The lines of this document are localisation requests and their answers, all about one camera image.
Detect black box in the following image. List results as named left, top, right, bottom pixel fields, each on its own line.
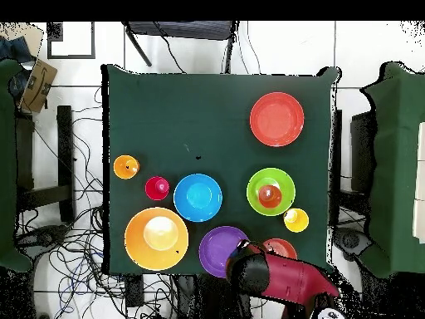
left=350, top=110, right=376, bottom=194

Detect red cup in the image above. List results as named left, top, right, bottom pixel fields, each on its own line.
left=144, top=175, right=171, bottom=202

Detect blue fabric bundle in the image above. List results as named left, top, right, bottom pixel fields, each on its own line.
left=0, top=34, right=36, bottom=64

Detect cardboard box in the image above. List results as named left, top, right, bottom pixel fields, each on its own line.
left=18, top=58, right=58, bottom=114

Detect dark grey chair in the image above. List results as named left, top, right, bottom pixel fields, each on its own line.
left=122, top=21, right=238, bottom=74

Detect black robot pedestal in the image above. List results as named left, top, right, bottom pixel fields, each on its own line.
left=175, top=274, right=253, bottom=319

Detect large yellow bowl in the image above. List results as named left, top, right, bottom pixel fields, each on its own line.
left=124, top=206, right=189, bottom=272

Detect black metal stand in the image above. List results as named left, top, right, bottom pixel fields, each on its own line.
left=14, top=105, right=76, bottom=223

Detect tangled floor cables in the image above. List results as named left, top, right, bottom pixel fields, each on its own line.
left=14, top=86, right=187, bottom=319

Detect small orange bowl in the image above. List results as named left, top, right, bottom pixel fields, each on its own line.
left=261, top=238, right=299, bottom=261

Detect blue bowl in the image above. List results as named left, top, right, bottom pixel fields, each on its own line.
left=173, top=173, right=223, bottom=223

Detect white papers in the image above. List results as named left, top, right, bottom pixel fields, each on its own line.
left=412, top=121, right=425, bottom=245

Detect yellow cup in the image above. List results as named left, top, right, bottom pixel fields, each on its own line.
left=282, top=208, right=310, bottom=233

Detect purple bowl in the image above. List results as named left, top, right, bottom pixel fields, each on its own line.
left=198, top=225, right=250, bottom=279

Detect green bowl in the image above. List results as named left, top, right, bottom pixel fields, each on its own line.
left=246, top=167, right=296, bottom=217

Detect stepped orange-yellow cup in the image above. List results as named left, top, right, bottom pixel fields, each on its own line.
left=113, top=155, right=141, bottom=180

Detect black square frame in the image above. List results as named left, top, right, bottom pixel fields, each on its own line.
left=46, top=22, right=96, bottom=60

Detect green clothed side table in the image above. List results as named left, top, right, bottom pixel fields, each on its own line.
left=0, top=58, right=34, bottom=273
left=359, top=61, right=425, bottom=278

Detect wide shallow orange bowl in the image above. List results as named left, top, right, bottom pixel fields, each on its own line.
left=249, top=91, right=305, bottom=148

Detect black power strip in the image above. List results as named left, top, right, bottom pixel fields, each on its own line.
left=124, top=275, right=145, bottom=307

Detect dark green tablecloth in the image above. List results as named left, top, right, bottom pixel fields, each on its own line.
left=100, top=63, right=343, bottom=277

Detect tall orange cup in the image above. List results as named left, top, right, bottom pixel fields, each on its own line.
left=257, top=184, right=283, bottom=209

